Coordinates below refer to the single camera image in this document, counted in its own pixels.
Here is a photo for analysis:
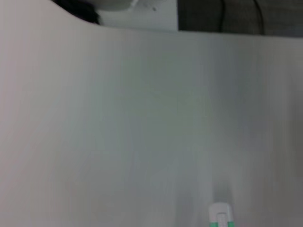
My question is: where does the purple black cloth bundle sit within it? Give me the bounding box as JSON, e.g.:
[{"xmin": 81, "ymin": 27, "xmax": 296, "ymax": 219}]
[{"xmin": 51, "ymin": 0, "xmax": 101, "ymax": 25}]

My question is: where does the white robot base platform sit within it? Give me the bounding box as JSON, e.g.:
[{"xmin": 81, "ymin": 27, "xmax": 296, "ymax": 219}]
[{"xmin": 93, "ymin": 0, "xmax": 178, "ymax": 32}]

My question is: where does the mint green pen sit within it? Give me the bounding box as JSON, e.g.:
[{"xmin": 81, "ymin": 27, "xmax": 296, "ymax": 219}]
[{"xmin": 208, "ymin": 202, "xmax": 235, "ymax": 227}]

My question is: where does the black floor cable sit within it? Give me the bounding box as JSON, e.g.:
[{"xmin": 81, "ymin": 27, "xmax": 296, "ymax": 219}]
[
  {"xmin": 219, "ymin": 0, "xmax": 227, "ymax": 33},
  {"xmin": 253, "ymin": 0, "xmax": 265, "ymax": 35}
]

